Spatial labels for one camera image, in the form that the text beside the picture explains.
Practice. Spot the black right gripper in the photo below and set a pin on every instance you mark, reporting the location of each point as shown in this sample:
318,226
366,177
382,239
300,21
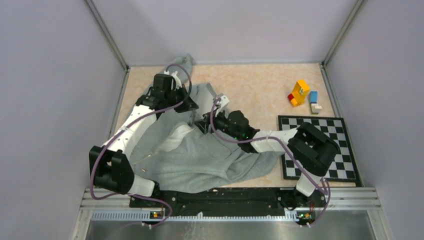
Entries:
204,124

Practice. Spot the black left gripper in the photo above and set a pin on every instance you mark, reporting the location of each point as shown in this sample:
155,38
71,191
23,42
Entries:
188,104

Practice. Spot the grey zip-up jacket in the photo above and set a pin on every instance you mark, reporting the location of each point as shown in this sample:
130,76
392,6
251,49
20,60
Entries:
177,155

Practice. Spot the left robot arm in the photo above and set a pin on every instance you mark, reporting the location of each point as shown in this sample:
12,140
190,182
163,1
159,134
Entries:
109,164

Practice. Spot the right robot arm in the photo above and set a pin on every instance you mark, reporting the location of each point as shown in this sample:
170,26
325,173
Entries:
277,142

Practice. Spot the yellow red toy block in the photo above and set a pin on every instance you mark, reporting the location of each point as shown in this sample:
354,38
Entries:
299,93

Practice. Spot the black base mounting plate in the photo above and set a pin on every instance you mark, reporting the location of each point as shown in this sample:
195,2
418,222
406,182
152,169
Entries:
291,202

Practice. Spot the white beige toy block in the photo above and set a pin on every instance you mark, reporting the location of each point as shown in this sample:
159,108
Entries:
315,108

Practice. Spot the blue toy block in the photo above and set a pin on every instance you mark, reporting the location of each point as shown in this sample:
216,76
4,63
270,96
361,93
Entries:
313,97

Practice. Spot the black white checkerboard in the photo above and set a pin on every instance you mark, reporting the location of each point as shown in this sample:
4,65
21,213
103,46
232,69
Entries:
324,144

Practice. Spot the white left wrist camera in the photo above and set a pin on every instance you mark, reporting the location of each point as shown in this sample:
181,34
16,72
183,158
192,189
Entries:
177,84

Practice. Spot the white cable duct strip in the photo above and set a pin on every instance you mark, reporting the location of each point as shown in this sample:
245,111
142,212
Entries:
147,216

